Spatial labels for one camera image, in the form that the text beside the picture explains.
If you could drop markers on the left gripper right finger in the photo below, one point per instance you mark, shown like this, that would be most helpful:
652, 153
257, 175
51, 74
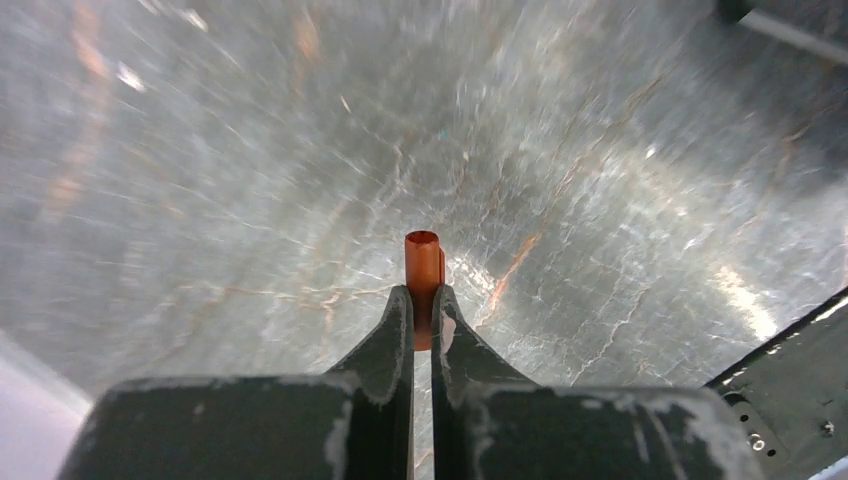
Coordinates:
492, 422

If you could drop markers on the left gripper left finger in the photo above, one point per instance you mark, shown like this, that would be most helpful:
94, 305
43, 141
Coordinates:
353, 421

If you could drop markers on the white whiteboard black frame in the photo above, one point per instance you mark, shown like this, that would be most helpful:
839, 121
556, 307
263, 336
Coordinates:
744, 13

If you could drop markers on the brown marker cap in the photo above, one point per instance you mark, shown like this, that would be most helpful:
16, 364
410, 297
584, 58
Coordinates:
424, 274

